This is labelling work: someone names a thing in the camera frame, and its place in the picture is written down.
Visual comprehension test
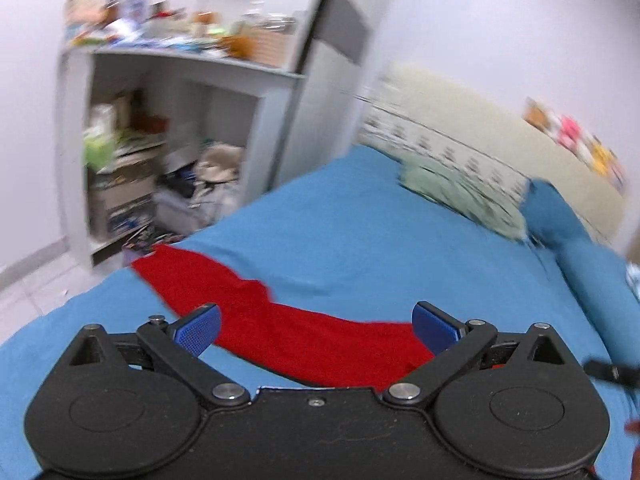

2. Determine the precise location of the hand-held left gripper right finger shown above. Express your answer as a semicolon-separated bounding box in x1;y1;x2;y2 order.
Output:
382;301;584;409

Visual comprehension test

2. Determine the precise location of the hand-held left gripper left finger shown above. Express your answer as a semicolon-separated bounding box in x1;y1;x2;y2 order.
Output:
67;303;251;409

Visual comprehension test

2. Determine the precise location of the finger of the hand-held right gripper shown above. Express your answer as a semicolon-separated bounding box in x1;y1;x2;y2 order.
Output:
584;359;640;389

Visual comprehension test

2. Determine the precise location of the red small garment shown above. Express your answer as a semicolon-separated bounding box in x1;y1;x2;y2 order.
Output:
131;245;437;389

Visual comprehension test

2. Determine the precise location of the grey storage bin with clothes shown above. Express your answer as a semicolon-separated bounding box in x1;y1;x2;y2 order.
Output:
152;172;239;237

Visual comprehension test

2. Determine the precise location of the blue pillow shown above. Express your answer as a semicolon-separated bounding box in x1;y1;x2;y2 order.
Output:
521;178;640;377

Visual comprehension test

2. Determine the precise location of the green pillow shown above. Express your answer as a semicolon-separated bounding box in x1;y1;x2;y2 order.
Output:
399;152;529;242

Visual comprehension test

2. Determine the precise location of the beige hat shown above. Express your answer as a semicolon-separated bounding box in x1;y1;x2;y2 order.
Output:
196;142;247;184

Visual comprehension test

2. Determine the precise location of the green packet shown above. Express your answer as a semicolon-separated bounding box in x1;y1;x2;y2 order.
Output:
82;130;119;173

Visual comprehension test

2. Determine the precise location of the beige padded headboard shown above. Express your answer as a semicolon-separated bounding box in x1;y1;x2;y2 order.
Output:
357;62;629;247

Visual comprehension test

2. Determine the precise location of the grey open shelf unit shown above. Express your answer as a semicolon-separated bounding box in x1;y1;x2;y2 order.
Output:
54;42;309;272

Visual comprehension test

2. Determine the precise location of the row of plush toys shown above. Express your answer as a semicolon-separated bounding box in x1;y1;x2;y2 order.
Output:
522;97;627;187

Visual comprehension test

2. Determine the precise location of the brown plush toy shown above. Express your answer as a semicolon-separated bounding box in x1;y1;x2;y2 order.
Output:
219;32;257;59

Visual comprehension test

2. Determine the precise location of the grey sliding door wardrobe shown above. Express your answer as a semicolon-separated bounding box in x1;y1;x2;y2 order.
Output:
194;0;397;197

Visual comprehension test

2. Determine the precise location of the woven storage basket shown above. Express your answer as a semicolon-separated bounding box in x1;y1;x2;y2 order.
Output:
249;24;297;69

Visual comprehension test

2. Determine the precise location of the pile of small toys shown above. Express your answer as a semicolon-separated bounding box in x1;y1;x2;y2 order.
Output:
102;0;251;56

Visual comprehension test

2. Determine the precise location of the pale plush doll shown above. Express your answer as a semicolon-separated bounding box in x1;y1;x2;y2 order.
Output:
64;0;109;45

